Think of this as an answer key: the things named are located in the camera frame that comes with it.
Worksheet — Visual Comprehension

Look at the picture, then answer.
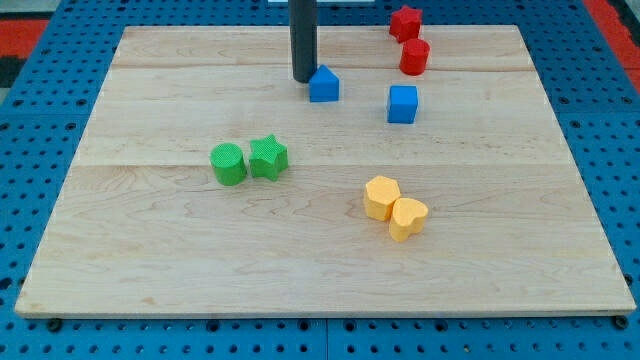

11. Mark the yellow heart block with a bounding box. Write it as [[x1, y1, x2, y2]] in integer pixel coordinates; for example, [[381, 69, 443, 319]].
[[389, 198, 429, 242]]

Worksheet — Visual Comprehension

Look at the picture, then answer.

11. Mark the red cylinder block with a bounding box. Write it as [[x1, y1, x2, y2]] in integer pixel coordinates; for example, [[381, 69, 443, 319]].
[[399, 38, 430, 76]]

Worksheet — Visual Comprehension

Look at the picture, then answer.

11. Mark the green star block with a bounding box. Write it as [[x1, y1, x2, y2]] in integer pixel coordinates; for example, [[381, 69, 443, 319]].
[[249, 134, 288, 181]]

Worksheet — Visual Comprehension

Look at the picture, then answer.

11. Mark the wooden board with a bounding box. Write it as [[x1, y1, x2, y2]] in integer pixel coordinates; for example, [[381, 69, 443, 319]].
[[15, 25, 636, 319]]

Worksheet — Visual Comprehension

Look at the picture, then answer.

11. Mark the yellow pentagon block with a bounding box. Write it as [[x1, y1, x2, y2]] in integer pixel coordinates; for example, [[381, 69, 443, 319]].
[[363, 176, 401, 221]]

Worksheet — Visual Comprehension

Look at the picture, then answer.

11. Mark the blue triangle block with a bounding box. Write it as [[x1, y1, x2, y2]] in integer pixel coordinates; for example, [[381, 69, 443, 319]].
[[309, 65, 340, 102]]

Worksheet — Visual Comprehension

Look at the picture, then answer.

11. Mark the blue cube block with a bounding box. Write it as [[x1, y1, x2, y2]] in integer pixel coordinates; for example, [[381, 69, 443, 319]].
[[387, 85, 419, 124]]

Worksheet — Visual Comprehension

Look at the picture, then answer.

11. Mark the green cylinder block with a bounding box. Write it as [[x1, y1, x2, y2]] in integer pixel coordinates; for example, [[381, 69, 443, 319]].
[[209, 143, 247, 186]]

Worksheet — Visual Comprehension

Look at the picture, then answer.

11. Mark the red star block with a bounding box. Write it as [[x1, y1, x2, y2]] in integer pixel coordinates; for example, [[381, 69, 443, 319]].
[[389, 5, 423, 43]]

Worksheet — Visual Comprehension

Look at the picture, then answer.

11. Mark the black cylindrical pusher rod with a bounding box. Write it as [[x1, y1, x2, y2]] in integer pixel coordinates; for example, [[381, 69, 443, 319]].
[[289, 0, 317, 83]]

